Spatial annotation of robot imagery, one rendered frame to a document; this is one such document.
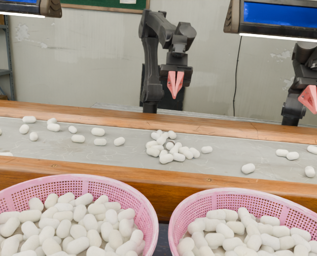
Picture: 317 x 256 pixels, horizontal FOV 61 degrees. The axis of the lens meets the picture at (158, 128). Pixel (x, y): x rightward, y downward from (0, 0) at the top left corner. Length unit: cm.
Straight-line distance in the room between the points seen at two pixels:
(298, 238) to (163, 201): 23
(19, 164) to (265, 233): 46
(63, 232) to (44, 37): 272
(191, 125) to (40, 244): 58
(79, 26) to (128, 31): 48
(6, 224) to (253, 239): 37
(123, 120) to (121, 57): 197
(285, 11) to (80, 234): 53
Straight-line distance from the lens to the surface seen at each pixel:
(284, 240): 49
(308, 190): 61
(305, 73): 92
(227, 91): 282
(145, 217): 45
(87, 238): 43
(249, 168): 65
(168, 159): 64
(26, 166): 58
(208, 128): 88
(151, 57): 116
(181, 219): 46
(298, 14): 62
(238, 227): 49
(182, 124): 87
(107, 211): 48
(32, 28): 312
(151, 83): 114
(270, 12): 60
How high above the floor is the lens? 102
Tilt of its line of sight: 19 degrees down
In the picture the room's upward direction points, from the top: 5 degrees clockwise
